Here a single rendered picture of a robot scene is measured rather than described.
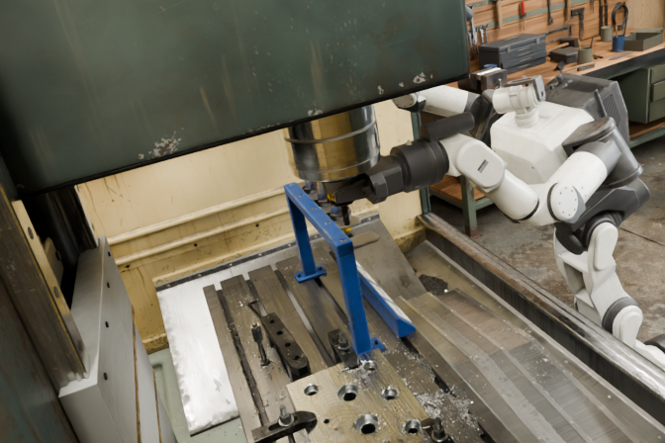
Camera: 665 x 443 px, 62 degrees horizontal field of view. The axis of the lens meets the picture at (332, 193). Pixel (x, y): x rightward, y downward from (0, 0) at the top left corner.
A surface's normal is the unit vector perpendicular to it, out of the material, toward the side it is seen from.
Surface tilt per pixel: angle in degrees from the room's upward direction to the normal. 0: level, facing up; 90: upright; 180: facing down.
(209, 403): 24
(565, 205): 74
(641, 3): 90
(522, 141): 68
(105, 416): 90
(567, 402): 8
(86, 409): 90
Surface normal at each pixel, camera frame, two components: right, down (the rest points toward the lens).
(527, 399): -0.12, -0.85
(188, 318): -0.01, -0.70
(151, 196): 0.32, 0.31
